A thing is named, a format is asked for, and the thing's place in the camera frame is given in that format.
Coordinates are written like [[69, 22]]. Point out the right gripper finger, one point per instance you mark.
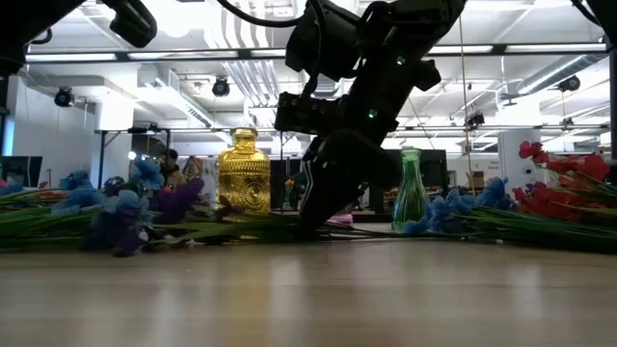
[[347, 164], [303, 217]]

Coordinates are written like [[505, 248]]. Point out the blue artificial flower bunch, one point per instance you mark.
[[438, 212], [147, 173], [77, 198]]

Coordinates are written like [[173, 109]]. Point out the purple artificial flower bunch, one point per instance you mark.
[[176, 200]]

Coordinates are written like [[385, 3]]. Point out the red artificial flower bunch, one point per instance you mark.
[[169, 190], [48, 195], [578, 166]]

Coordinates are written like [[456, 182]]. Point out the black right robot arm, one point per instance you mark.
[[424, 24]]

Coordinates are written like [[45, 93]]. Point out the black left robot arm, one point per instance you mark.
[[132, 21]]

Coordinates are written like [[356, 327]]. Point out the green glass vase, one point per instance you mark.
[[410, 197]]

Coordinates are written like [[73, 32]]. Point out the yellow glass vase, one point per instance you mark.
[[243, 178]]

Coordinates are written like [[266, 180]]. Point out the small orange background flower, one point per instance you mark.
[[289, 183]]

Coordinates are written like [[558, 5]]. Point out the black television screen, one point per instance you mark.
[[436, 168]]

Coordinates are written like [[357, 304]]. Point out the colourful patterned cloth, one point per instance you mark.
[[197, 168]]

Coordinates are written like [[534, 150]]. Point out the black ceiling spotlight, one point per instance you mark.
[[221, 88], [63, 97], [475, 120], [570, 84]]

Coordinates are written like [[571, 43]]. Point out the ceiling light strip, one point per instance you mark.
[[463, 49], [72, 57], [554, 47], [193, 54]]

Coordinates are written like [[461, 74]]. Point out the cardboard box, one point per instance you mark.
[[477, 179]]

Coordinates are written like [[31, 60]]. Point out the person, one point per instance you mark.
[[171, 159]]

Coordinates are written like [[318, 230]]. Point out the white cylindrical pillar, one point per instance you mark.
[[508, 159]]

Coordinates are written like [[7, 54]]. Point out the black metal rack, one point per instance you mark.
[[101, 164]]

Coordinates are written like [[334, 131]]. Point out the dark computer monitor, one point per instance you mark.
[[21, 171]]

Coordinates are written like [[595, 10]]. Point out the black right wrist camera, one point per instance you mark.
[[320, 43]]

